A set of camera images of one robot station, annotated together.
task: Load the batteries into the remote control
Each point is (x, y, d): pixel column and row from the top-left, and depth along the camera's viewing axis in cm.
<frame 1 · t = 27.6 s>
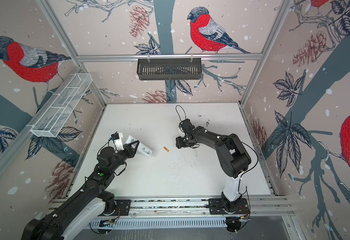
left hand: (137, 142, 78), fingers closed
right hand: (180, 145, 95), fingers open
white remote control: (141, 148, 83), point 13 cm above the table
orange battery: (166, 149, 97), on the table

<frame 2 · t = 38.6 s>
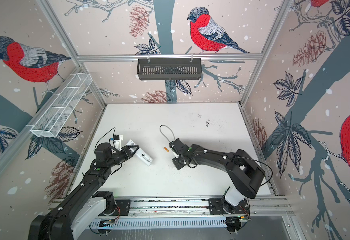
left hand: (136, 147, 80), fingers closed
right hand: (177, 163, 87), fingers closed
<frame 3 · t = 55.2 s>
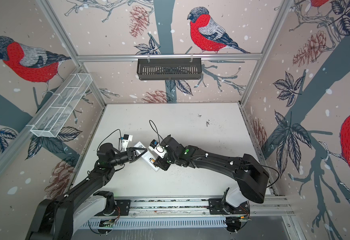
left hand: (144, 153, 75), fingers closed
right hand: (154, 162, 77), fingers open
white remote control: (147, 155, 78), point 16 cm above the table
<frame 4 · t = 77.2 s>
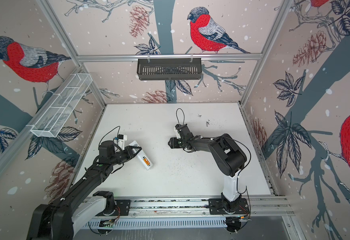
left hand: (139, 149, 81), fingers closed
right hand: (171, 144, 96), fingers open
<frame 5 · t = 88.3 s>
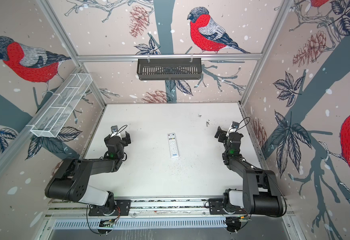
left hand: (116, 133, 90), fingers open
right hand: (226, 129, 88), fingers open
white remote control: (172, 144, 97), point 2 cm above the table
